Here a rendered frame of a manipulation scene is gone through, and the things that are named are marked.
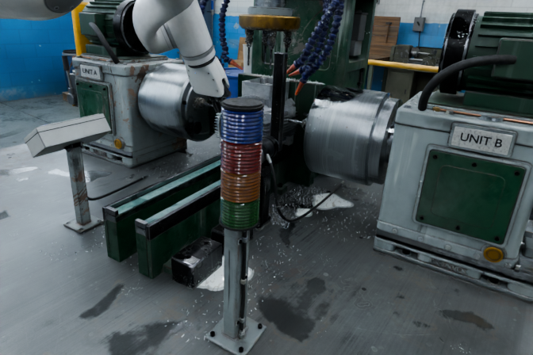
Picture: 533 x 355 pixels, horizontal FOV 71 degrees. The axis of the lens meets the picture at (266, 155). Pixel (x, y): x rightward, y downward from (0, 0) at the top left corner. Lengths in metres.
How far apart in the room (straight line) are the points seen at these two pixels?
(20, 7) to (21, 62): 6.13
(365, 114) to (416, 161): 0.16
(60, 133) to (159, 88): 0.41
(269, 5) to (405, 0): 5.21
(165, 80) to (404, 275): 0.89
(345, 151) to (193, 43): 0.45
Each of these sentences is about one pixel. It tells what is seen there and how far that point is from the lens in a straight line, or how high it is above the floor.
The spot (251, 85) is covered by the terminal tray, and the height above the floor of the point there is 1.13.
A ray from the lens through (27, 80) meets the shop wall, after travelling 6.73.
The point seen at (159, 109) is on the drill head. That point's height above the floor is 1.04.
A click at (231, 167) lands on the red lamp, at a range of 0.52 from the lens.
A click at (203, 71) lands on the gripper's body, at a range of 0.98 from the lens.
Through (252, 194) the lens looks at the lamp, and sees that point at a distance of 0.54.
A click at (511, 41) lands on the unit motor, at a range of 0.86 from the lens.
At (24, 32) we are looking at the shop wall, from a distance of 6.68.
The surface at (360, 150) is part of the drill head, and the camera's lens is 0.91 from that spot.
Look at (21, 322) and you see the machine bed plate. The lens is 0.85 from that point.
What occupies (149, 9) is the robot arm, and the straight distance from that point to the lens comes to 0.84.
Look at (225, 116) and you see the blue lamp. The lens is 0.51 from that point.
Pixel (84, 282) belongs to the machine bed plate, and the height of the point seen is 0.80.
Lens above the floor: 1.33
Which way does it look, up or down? 20 degrees down
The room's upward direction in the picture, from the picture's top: 3 degrees clockwise
